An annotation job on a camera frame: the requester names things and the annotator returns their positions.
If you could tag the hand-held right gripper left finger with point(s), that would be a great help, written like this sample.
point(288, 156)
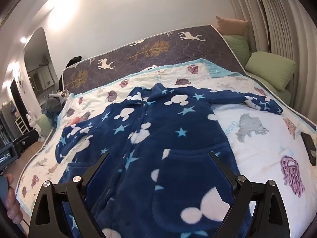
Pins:
point(99, 164)

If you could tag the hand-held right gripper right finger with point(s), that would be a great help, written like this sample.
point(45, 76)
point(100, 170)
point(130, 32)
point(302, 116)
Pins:
point(220, 164)

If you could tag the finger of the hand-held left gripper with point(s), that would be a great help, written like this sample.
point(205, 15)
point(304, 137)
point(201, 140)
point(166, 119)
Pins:
point(28, 141)

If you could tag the blue fleece star-print robe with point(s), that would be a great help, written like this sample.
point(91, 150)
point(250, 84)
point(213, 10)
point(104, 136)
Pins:
point(161, 153)

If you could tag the grey clothes pile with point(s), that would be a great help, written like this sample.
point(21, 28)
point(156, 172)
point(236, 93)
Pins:
point(53, 101)

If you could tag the person's left hand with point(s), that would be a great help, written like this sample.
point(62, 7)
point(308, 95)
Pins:
point(13, 205)

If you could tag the white shelf rack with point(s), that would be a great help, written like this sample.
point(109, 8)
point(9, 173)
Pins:
point(21, 126)

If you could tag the white bunny toy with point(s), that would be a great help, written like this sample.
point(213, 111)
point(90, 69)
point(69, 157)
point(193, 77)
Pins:
point(33, 124)

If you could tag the light green cushion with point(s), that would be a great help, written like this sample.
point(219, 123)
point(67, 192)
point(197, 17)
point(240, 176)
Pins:
point(46, 127)

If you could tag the white sea-print quilt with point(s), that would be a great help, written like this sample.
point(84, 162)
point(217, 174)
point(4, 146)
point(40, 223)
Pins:
point(260, 133)

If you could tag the black phone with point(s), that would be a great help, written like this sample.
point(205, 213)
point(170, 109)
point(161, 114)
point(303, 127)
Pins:
point(310, 146)

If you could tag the dark cloth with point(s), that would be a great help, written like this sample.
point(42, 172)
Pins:
point(74, 60)

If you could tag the green bed sheet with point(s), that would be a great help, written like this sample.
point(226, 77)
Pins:
point(282, 95)

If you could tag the green pillow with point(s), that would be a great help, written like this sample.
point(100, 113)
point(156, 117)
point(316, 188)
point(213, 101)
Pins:
point(237, 48)
point(270, 68)

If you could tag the dark deer-print mattress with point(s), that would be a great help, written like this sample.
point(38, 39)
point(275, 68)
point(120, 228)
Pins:
point(173, 47)

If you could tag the peach pillow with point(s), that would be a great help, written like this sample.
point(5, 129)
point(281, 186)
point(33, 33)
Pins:
point(231, 26)

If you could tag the black floor lamp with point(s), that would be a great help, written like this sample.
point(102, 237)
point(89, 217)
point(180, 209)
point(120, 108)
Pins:
point(260, 5)

